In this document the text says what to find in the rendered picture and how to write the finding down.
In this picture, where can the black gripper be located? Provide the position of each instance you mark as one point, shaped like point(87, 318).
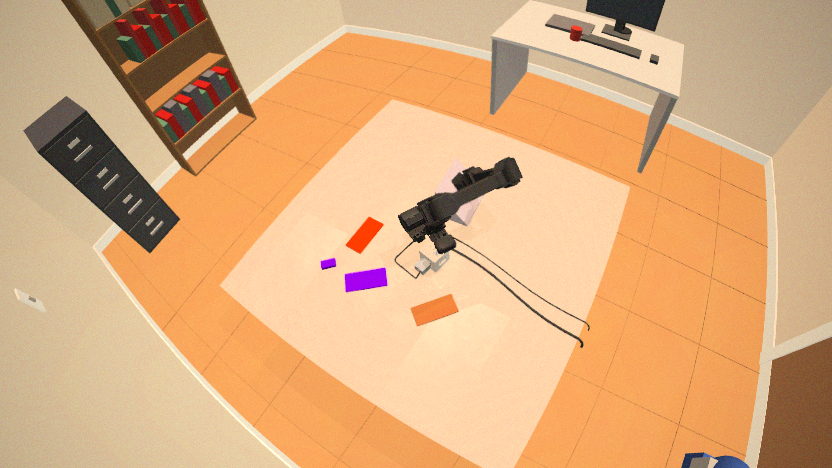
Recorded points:
point(443, 241)

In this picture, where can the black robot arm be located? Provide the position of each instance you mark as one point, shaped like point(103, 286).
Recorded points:
point(472, 184)

